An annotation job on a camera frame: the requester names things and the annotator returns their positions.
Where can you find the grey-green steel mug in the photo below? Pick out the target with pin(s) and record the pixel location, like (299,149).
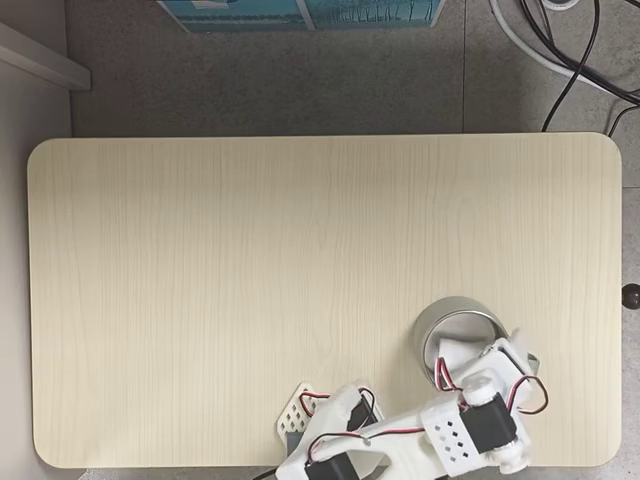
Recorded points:
(450,309)

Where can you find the black round knob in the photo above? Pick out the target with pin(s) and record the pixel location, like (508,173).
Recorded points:
(632,297)

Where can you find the white round device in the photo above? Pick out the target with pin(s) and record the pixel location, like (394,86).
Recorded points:
(562,4)

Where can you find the blue printed box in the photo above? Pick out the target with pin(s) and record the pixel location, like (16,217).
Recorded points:
(300,15)

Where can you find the white board edge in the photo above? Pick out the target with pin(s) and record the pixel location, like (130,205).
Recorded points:
(45,57)

